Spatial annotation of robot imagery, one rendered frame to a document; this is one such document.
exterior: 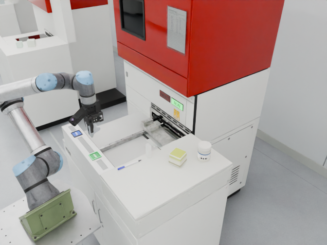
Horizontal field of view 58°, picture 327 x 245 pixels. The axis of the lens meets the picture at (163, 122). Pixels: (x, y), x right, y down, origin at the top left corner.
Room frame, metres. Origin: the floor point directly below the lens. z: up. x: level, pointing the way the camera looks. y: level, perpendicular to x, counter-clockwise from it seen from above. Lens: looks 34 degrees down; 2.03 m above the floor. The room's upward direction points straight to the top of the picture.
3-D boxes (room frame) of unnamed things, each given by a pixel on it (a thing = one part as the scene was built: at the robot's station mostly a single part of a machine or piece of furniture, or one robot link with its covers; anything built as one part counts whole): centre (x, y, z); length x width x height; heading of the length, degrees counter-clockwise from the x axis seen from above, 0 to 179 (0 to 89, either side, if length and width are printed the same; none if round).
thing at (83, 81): (1.27, 0.37, 1.40); 0.09 x 0.08 x 0.11; 72
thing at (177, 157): (1.20, -0.08, 1.00); 0.07 x 0.07 x 0.07; 56
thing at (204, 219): (1.40, 0.16, 0.41); 0.97 x 0.64 x 0.82; 36
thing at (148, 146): (1.26, 0.07, 1.03); 0.06 x 0.04 x 0.13; 126
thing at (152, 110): (1.66, -0.04, 0.89); 0.44 x 0.02 x 0.10; 36
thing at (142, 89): (1.81, 0.06, 1.02); 0.82 x 0.03 x 0.40; 36
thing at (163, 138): (1.58, 0.02, 0.87); 0.36 x 0.08 x 0.03; 36
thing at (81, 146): (1.36, 0.46, 0.89); 0.55 x 0.09 x 0.14; 36
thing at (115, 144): (1.58, 0.24, 0.84); 0.50 x 0.02 x 0.03; 126
